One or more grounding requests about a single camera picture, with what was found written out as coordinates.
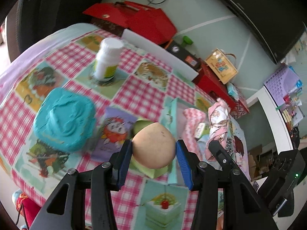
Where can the purple perforated basket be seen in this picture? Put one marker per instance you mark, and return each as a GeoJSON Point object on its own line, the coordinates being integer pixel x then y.
{"type": "Point", "coordinates": [283, 83]}

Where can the white shelf frame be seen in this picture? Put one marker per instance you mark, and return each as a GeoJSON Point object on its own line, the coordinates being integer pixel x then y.
{"type": "Point", "coordinates": [278, 127]}

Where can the red gift bag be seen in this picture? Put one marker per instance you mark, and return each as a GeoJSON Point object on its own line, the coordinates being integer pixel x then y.
{"type": "Point", "coordinates": [148, 22]}

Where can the pink white striped towel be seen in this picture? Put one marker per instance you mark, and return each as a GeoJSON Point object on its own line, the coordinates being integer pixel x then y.
{"type": "Point", "coordinates": [193, 118]}

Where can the white foam board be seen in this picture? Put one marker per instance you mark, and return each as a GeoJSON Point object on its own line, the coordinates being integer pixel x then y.
{"type": "Point", "coordinates": [133, 38]}

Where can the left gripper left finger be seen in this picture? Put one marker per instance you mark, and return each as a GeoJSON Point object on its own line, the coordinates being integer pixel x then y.
{"type": "Point", "coordinates": [107, 177]}

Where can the black cabinet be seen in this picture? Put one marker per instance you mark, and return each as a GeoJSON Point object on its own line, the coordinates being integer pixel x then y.
{"type": "Point", "coordinates": [32, 20]}

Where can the leopard print scrunchie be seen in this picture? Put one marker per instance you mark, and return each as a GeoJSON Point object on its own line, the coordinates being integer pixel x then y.
{"type": "Point", "coordinates": [230, 147]}

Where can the wall mounted television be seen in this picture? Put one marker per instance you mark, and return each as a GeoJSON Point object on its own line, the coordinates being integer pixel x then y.
{"type": "Point", "coordinates": [276, 24]}

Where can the checkered picture tablecloth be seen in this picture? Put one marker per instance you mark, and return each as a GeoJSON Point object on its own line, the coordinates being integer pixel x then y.
{"type": "Point", "coordinates": [144, 90]}

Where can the beige sponge egg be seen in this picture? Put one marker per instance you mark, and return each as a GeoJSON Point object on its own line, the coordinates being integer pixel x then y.
{"type": "Point", "coordinates": [154, 144]}

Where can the blue wet wipes pack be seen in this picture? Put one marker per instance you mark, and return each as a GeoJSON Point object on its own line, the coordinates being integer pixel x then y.
{"type": "Point", "coordinates": [232, 91]}

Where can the white pill bottle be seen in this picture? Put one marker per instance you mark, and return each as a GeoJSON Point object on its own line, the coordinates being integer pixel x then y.
{"type": "Point", "coordinates": [107, 59]}

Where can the red patterned gift box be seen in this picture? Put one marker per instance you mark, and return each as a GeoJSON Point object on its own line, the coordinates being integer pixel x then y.
{"type": "Point", "coordinates": [241, 108]}

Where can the pink patterned cloth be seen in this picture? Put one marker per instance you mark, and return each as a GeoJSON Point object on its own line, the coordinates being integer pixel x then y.
{"type": "Point", "coordinates": [219, 123]}

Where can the blue face mask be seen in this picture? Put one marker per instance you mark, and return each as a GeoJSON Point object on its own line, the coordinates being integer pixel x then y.
{"type": "Point", "coordinates": [202, 143]}

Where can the teal shallow box tray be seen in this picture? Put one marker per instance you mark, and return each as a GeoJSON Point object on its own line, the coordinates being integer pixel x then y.
{"type": "Point", "coordinates": [174, 120]}

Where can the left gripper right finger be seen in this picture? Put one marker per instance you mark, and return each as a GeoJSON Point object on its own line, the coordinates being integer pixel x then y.
{"type": "Point", "coordinates": [201, 177]}

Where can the green dumbbell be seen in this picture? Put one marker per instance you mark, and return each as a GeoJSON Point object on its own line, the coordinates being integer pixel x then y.
{"type": "Point", "coordinates": [186, 41]}

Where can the black flat box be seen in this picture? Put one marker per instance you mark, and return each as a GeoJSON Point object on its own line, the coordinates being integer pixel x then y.
{"type": "Point", "coordinates": [183, 54]}

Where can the teal plastic toy case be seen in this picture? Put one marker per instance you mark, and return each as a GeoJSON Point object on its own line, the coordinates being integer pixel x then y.
{"type": "Point", "coordinates": [65, 120]}

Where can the green tissue pack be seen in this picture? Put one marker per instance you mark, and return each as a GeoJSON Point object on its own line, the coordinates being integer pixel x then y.
{"type": "Point", "coordinates": [201, 129]}

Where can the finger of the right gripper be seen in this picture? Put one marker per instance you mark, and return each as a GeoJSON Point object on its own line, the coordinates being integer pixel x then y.
{"type": "Point", "coordinates": [223, 161]}

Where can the red carton box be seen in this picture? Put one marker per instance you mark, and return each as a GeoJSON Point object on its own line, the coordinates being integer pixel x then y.
{"type": "Point", "coordinates": [210, 84]}

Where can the purple baby wipes pack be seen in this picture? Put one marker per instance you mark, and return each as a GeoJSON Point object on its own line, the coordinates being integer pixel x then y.
{"type": "Point", "coordinates": [115, 129]}

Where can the wooden handle gift box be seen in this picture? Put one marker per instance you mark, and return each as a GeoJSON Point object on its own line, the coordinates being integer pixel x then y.
{"type": "Point", "coordinates": [220, 64]}

